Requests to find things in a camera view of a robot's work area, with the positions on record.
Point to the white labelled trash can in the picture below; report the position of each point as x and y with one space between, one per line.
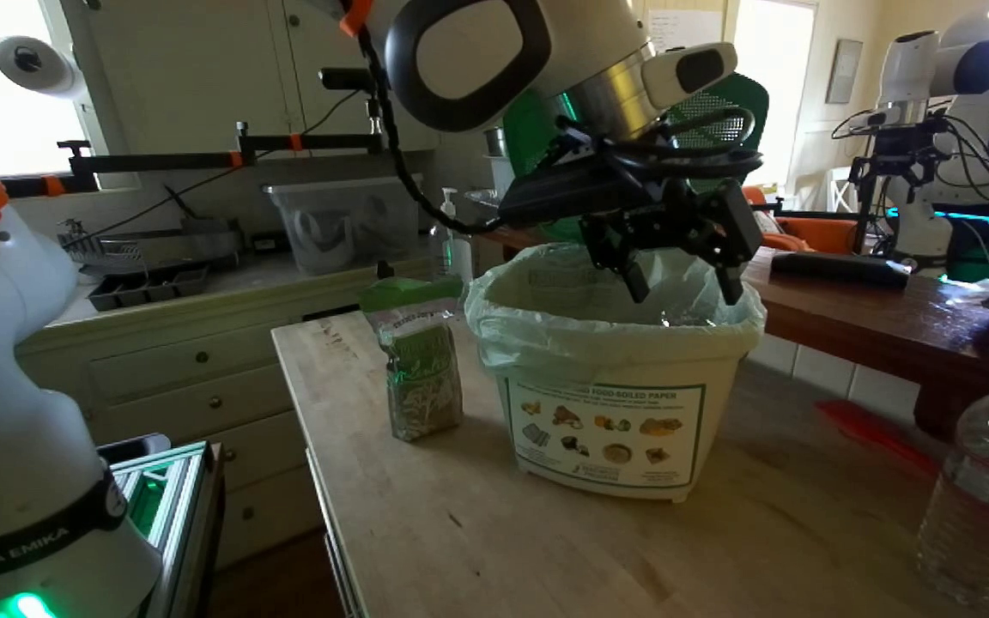
620 432

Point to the full water bottle red label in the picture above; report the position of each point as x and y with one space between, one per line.
986 503

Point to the dark wooden table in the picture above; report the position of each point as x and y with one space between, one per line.
860 313

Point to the white drawer cabinet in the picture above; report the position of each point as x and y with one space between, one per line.
196 390

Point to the green topped snack pouch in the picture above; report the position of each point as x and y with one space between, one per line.
423 364

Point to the red long object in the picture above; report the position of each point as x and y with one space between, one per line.
878 432

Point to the gray cluttered tray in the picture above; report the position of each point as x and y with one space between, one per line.
153 259

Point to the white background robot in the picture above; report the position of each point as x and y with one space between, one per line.
917 138

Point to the clear plastic storage container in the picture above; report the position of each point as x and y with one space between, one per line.
336 223

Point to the orange chair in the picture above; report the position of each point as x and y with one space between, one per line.
815 230

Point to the black boom with orange clamps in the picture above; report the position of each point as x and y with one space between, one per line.
153 160

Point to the black stereo camera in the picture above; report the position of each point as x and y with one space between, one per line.
344 81

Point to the round white wall fixture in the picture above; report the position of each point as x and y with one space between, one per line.
32 62

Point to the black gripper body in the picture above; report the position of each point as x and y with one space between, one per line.
679 223

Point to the green trash can lid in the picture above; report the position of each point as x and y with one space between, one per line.
530 133

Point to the silver box with green light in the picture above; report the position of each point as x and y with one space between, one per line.
169 503

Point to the black flat case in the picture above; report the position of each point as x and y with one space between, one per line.
838 270

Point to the clear pump sanitizer bottle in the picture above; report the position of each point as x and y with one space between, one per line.
451 245

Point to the framed wall picture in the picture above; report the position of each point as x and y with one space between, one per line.
845 70

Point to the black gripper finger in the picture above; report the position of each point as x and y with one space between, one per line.
731 275
635 275

